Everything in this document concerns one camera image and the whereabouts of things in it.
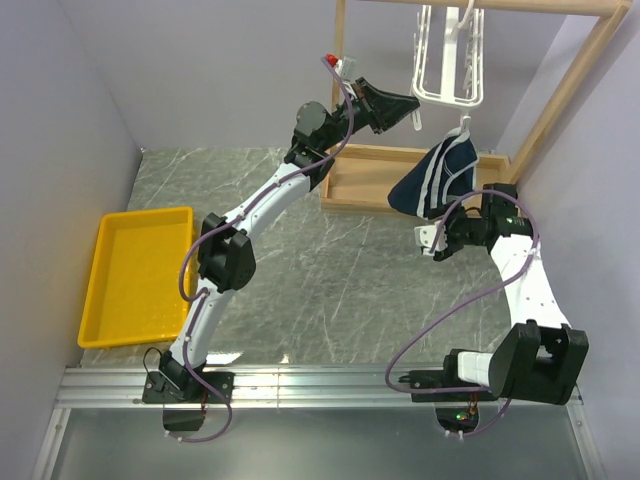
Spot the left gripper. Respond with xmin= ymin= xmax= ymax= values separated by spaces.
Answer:
xmin=321 ymin=79 xmax=421 ymax=153

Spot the white clip hanger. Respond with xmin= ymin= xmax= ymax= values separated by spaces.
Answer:
xmin=410 ymin=1 xmax=485 ymax=133

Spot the navy blue underwear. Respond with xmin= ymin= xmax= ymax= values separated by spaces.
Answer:
xmin=387 ymin=128 xmax=479 ymax=219

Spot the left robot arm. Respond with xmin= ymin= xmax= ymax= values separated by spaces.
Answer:
xmin=155 ymin=78 xmax=419 ymax=402

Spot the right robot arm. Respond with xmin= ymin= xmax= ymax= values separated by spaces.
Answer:
xmin=415 ymin=183 xmax=589 ymax=405

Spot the yellow plastic tray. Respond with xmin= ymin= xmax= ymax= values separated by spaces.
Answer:
xmin=77 ymin=206 xmax=194 ymax=349

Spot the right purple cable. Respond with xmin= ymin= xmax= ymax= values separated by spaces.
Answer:
xmin=384 ymin=187 xmax=541 ymax=439

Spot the purple cable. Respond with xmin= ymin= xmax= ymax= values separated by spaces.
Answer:
xmin=167 ymin=54 xmax=357 ymax=444
xmin=384 ymin=187 xmax=541 ymax=439

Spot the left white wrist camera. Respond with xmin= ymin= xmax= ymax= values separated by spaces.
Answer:
xmin=325 ymin=53 xmax=356 ymax=82

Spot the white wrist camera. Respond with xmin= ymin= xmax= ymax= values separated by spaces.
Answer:
xmin=325 ymin=53 xmax=356 ymax=82
xmin=414 ymin=221 xmax=447 ymax=257

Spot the wooden hanging rack frame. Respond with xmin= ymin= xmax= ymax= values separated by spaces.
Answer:
xmin=320 ymin=0 xmax=633 ymax=215

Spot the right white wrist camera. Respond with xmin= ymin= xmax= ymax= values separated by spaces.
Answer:
xmin=414 ymin=221 xmax=447 ymax=257

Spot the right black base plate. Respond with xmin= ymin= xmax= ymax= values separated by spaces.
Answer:
xmin=399 ymin=370 xmax=496 ymax=403

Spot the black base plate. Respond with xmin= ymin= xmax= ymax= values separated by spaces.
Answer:
xmin=142 ymin=371 xmax=235 ymax=404
xmin=399 ymin=370 xmax=496 ymax=403

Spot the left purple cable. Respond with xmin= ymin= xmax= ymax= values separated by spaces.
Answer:
xmin=167 ymin=54 xmax=357 ymax=444

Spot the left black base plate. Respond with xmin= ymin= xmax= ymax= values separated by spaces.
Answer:
xmin=142 ymin=371 xmax=235 ymax=404

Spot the aluminium rail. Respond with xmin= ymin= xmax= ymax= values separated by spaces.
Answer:
xmin=54 ymin=364 xmax=414 ymax=409

